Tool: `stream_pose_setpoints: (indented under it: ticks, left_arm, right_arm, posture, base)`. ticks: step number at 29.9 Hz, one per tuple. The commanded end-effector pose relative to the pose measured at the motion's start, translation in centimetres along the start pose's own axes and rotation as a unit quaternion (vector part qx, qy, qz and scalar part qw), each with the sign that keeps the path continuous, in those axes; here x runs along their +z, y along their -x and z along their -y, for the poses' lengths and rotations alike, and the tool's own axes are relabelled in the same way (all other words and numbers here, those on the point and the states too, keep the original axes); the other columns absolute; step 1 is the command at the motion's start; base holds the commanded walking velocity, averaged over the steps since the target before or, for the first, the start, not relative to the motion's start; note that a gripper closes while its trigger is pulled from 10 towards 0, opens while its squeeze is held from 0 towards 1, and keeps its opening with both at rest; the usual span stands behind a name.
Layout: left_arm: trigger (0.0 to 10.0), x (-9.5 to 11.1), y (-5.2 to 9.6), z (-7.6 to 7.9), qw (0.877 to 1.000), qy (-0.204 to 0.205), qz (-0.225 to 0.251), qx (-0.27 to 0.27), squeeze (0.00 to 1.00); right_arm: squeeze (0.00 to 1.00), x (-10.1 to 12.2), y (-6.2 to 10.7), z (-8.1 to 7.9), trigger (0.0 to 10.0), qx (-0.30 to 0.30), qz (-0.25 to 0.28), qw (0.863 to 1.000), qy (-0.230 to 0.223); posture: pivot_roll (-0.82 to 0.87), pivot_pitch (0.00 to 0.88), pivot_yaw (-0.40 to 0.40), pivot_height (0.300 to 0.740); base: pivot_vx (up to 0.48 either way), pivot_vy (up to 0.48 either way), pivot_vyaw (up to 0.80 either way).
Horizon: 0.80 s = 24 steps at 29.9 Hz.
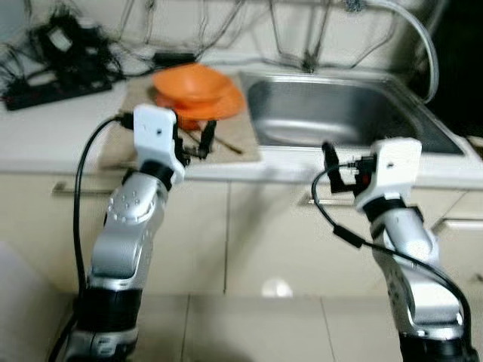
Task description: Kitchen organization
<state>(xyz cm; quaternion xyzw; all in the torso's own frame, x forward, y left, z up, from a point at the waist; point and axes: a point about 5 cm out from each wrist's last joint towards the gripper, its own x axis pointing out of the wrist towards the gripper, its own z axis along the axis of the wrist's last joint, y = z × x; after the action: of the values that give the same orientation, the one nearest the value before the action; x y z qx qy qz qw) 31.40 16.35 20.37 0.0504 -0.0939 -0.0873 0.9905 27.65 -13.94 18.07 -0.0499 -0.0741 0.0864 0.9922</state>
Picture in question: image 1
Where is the wooden chopstick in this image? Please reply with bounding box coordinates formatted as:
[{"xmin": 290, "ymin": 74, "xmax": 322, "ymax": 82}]
[
  {"xmin": 183, "ymin": 128, "xmax": 244, "ymax": 155},
  {"xmin": 181, "ymin": 130, "xmax": 242, "ymax": 157}
]

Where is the orange plastic bowl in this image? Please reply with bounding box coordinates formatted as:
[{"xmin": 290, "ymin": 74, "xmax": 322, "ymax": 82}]
[{"xmin": 151, "ymin": 63, "xmax": 231, "ymax": 105}]

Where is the stainless steel sink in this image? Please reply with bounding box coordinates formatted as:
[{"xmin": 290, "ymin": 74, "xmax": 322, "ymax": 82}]
[{"xmin": 240, "ymin": 70, "xmax": 465, "ymax": 157}]

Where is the beige woven mat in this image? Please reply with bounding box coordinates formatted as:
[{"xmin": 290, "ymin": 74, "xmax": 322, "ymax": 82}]
[{"xmin": 97, "ymin": 74, "xmax": 263, "ymax": 168}]

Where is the black power adapter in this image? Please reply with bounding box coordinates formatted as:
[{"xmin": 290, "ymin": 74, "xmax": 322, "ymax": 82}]
[{"xmin": 153, "ymin": 51, "xmax": 198, "ymax": 66}]

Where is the cream cabinet door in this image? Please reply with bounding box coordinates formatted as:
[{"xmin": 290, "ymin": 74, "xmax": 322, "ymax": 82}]
[
  {"xmin": 0, "ymin": 175, "xmax": 229, "ymax": 296},
  {"xmin": 226, "ymin": 181, "xmax": 454, "ymax": 296}
]

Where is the black power strip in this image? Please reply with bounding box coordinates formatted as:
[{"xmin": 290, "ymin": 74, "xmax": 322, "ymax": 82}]
[{"xmin": 4, "ymin": 74, "xmax": 114, "ymax": 112}]

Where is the cream drawer front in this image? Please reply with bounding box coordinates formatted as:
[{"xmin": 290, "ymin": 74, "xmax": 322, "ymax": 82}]
[{"xmin": 411, "ymin": 189, "xmax": 483, "ymax": 302}]

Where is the black glossy appliance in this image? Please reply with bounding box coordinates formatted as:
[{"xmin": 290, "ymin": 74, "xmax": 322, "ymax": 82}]
[{"xmin": 423, "ymin": 0, "xmax": 483, "ymax": 138}]

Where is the black charger device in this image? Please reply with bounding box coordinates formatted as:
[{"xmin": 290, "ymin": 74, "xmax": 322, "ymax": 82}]
[{"xmin": 34, "ymin": 15, "xmax": 103, "ymax": 72}]

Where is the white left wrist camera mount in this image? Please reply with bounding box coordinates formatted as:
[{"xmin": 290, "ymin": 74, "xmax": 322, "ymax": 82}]
[{"xmin": 133, "ymin": 105, "xmax": 186, "ymax": 182}]

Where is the silver cabinet handle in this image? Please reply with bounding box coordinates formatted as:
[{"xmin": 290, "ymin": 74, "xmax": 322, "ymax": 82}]
[
  {"xmin": 298, "ymin": 192, "xmax": 357, "ymax": 207},
  {"xmin": 440, "ymin": 219, "xmax": 483, "ymax": 232},
  {"xmin": 51, "ymin": 181, "xmax": 128, "ymax": 199}
]

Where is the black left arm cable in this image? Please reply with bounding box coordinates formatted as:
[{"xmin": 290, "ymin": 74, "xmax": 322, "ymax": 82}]
[{"xmin": 47, "ymin": 113, "xmax": 138, "ymax": 362}]

